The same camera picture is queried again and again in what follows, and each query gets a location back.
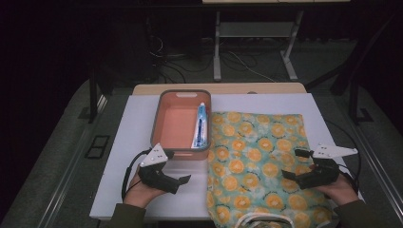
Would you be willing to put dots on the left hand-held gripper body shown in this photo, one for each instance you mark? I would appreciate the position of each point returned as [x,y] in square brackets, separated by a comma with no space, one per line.
[157,180]

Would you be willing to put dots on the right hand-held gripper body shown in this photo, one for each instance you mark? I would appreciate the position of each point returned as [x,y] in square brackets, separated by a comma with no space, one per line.
[323,172]

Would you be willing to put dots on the orange-print cloth tote bag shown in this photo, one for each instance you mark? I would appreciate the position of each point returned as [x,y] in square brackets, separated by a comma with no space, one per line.
[263,164]

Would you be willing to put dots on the orange plastic basket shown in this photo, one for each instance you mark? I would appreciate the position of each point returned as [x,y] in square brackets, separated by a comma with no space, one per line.
[177,126]

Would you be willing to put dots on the blue and white toothpaste tube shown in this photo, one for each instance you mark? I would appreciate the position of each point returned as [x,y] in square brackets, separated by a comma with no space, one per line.
[200,129]

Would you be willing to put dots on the person's left hand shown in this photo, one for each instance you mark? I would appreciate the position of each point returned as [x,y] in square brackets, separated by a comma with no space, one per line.
[139,194]

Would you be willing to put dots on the person's right hand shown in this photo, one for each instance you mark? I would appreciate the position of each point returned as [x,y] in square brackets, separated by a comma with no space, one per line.
[340,191]

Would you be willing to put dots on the white board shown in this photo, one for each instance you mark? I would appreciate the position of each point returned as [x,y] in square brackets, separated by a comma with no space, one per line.
[136,133]

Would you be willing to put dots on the black floor outlet panel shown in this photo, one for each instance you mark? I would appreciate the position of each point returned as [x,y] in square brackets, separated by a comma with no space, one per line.
[97,146]

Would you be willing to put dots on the black metal stand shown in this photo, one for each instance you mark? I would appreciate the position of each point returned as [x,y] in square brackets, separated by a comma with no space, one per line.
[92,95]
[354,101]

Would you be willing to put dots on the wooden table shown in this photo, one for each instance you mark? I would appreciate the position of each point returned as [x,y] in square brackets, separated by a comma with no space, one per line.
[228,88]

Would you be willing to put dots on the grey metal stand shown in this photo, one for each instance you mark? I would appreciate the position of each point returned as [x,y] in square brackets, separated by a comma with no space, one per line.
[253,29]

